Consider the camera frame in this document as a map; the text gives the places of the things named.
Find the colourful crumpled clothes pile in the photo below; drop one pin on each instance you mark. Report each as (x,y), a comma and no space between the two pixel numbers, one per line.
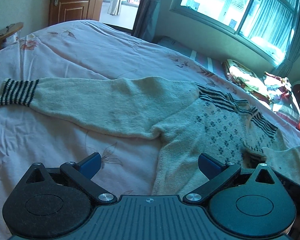
(279,88)

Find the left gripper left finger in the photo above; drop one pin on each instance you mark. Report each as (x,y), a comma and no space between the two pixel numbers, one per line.
(80,174)

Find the brown wooden door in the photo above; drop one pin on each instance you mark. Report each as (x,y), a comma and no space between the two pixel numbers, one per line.
(69,10)

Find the wooden side table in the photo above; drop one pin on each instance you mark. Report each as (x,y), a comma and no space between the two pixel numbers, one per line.
(8,31)

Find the pink floral bed sheet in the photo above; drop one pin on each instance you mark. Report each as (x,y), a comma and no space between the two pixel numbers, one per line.
(92,50)

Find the white tied balcony curtain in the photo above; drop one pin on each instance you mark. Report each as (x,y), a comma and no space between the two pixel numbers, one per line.
(114,7)

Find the striped pillow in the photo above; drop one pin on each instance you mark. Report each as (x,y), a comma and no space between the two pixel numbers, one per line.
(284,104)

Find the dark grey curtain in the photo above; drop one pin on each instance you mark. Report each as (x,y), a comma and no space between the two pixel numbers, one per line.
(293,47)

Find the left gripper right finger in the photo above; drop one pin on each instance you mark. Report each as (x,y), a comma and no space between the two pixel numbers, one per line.
(219,175)

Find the dark curtain by door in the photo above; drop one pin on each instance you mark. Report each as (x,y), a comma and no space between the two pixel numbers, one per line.
(146,20)

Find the window with grey frame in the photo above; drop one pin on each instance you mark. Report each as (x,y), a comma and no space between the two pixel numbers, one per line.
(265,26)

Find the cream knit striped sweater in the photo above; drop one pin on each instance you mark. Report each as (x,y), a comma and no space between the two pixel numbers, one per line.
(189,118)

